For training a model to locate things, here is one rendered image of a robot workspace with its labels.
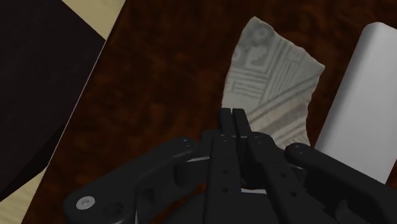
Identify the white rounded slab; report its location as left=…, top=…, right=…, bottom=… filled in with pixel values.
left=314, top=21, right=397, bottom=185

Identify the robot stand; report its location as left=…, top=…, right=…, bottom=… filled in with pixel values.
left=0, top=0, right=106, bottom=202

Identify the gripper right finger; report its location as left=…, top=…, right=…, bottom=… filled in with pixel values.
left=232, top=108, right=397, bottom=224

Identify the grey patterned flat shard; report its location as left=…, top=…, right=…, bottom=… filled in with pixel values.
left=221, top=16, right=326, bottom=150

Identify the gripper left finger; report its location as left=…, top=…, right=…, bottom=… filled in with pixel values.
left=63, top=108, right=243, bottom=224

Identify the dark brown wooden table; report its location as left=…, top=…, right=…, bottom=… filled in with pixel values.
left=21, top=0, right=397, bottom=224

